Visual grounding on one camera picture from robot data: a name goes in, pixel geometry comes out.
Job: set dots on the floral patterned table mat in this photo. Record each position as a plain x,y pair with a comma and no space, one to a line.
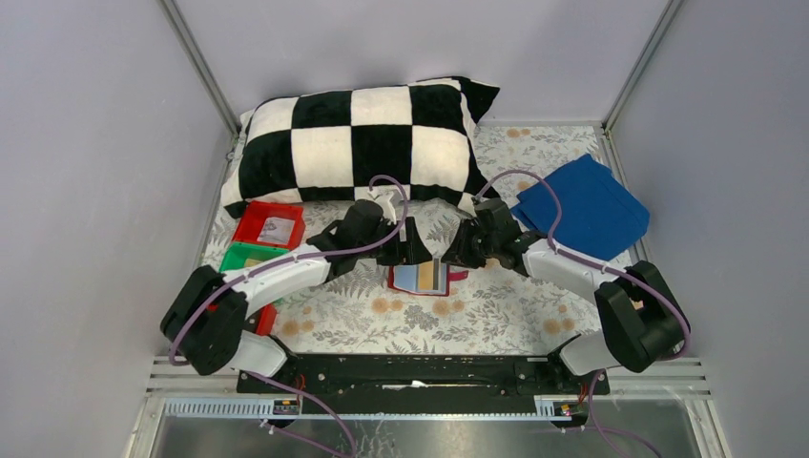
491,311

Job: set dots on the orange credit card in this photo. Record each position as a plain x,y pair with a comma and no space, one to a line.
426,276

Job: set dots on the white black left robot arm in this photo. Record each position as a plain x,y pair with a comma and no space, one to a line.
205,323

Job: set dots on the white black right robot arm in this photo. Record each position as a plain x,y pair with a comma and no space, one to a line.
640,320

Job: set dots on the grey slotted cable duct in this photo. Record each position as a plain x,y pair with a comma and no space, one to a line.
531,408

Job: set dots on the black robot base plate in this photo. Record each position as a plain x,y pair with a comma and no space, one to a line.
441,379

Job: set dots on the red plastic bin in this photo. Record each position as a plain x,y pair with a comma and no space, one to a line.
266,320
271,224

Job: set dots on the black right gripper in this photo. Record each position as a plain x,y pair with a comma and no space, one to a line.
471,242

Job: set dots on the black white checkered pillow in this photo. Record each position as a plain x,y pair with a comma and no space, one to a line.
329,145

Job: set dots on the green plastic bin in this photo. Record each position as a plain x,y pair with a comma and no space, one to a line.
241,254

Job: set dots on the blue folded cloth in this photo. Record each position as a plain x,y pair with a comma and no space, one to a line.
600,217

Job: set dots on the red plastic bin far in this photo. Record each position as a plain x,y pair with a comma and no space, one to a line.
271,224

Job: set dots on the red plastic bin near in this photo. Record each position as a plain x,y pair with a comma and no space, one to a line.
266,320

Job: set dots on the red leather card holder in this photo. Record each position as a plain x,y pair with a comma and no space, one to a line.
403,278

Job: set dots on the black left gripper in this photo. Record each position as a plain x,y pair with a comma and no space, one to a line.
400,249

